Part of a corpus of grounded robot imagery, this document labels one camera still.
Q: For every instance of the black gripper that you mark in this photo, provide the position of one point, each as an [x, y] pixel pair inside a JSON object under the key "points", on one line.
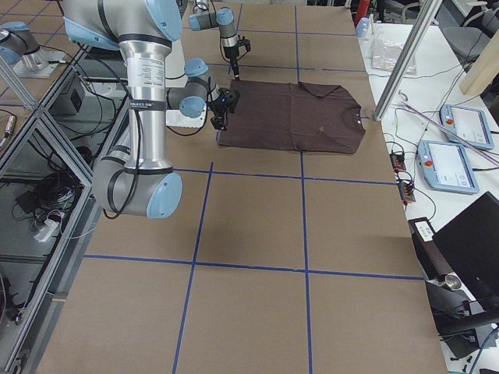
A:
{"points": [[218, 109], [231, 54]]}

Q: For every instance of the brown t-shirt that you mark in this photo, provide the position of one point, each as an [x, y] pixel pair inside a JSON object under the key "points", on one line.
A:
{"points": [[288, 116]]}

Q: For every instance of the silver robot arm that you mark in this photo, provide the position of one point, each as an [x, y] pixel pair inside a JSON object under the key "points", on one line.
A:
{"points": [[136, 178], [205, 16]]}

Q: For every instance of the clear plastic bag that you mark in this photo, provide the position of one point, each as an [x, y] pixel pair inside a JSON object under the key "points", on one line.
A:
{"points": [[385, 54]]}

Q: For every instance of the orange black circuit board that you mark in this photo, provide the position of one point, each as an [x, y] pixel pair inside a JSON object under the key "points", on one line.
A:
{"points": [[398, 161]]}

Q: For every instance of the white power strip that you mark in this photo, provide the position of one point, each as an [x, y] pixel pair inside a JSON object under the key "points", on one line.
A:
{"points": [[48, 228]]}

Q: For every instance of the near teach pendant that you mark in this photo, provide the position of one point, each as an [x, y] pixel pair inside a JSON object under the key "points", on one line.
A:
{"points": [[446, 167]]}

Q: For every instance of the teach pendant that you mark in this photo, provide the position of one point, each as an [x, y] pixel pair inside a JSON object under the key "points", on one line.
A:
{"points": [[468, 123], [446, 167]]}

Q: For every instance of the grey office chair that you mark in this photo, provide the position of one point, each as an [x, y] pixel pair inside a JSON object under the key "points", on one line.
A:
{"points": [[468, 41]]}

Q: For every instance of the far teach pendant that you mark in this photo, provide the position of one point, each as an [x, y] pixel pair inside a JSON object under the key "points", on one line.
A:
{"points": [[468, 123]]}

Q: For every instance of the wooden beam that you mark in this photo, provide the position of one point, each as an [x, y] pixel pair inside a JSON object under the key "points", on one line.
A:
{"points": [[483, 71]]}

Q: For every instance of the black box with label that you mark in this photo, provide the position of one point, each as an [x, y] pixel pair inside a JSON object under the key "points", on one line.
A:
{"points": [[431, 259]]}

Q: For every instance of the long reacher grabber stick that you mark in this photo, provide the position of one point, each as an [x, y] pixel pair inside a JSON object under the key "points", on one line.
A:
{"points": [[404, 102]]}

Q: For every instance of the black monitor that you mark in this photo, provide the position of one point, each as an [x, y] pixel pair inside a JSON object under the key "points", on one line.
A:
{"points": [[469, 244]]}

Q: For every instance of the silver metal cup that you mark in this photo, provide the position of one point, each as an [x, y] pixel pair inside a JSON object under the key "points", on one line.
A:
{"points": [[449, 282]]}

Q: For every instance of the black monitor stand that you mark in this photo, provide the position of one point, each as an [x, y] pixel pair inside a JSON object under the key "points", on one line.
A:
{"points": [[464, 325]]}

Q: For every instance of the aluminium frame post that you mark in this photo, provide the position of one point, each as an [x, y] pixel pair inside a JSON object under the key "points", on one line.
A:
{"points": [[426, 15]]}

